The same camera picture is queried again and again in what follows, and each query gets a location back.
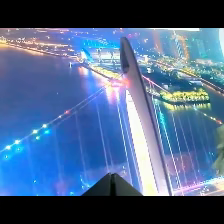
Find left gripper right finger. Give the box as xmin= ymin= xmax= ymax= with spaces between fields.
xmin=112 ymin=172 xmax=144 ymax=197

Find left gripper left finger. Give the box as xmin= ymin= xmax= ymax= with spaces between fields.
xmin=81 ymin=172 xmax=114 ymax=197

